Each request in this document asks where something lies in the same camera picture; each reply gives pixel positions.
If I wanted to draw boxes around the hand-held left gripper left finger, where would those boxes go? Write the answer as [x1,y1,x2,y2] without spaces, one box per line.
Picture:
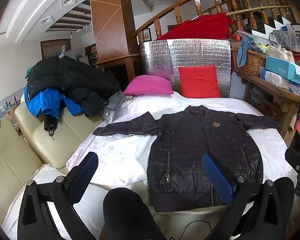
[17,151,99,240]

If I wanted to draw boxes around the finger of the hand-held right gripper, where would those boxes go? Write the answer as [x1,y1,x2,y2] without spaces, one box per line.
[285,148,300,178]

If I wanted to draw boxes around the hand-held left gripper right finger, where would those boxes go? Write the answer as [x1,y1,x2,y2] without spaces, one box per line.
[202,152,287,240]

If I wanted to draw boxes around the dark quilted zip jacket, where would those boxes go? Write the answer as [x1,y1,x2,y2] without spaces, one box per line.
[92,105,280,213]

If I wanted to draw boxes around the white bed blanket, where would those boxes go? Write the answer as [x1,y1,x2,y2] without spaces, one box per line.
[2,91,294,240]

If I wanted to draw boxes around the person's left leg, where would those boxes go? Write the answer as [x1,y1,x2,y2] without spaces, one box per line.
[102,187,166,240]

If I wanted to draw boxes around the wooden side table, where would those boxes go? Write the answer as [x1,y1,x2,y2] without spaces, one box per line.
[234,69,300,148]

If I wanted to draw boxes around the grey garment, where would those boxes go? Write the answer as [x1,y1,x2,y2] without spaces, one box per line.
[102,91,135,124]

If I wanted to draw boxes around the beige leather sofa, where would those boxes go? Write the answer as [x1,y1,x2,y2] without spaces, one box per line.
[0,97,103,230]

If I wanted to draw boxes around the blue jacket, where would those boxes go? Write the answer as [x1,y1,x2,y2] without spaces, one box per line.
[24,85,83,118]

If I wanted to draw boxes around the white patterned tissue pack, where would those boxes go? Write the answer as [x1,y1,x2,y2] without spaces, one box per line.
[260,67,290,90]

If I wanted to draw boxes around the teal cardboard box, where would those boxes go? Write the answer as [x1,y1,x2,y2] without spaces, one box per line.
[265,56,300,85]

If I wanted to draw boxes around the pile of dark coats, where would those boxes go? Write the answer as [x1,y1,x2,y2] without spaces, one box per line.
[29,56,122,117]

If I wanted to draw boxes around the red pillow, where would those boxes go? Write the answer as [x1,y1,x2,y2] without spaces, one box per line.
[178,65,221,98]

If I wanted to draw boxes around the pink pillow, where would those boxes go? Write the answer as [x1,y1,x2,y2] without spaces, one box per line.
[123,75,174,96]

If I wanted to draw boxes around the wicker basket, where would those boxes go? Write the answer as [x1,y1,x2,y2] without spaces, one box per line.
[231,48,267,77]

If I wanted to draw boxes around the light blue cloth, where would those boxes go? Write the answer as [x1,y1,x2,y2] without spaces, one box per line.
[236,37,256,67]

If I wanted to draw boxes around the clear plastic storage box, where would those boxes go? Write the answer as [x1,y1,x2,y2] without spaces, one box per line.
[286,23,300,53]

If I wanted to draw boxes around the wooden lattice screen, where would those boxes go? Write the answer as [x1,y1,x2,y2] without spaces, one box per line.
[41,39,72,60]

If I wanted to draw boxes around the silver foil insulation mat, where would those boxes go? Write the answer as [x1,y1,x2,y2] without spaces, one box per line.
[139,39,232,98]

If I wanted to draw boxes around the brown wooden pillar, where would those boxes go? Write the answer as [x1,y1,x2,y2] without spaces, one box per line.
[91,0,137,64]

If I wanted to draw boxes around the red cloth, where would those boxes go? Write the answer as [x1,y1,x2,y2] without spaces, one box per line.
[156,14,237,41]

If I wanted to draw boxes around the wooden stair railing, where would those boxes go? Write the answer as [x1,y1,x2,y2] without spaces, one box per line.
[134,0,300,46]

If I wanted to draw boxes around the black cable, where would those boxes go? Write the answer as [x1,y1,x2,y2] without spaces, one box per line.
[170,220,213,240]

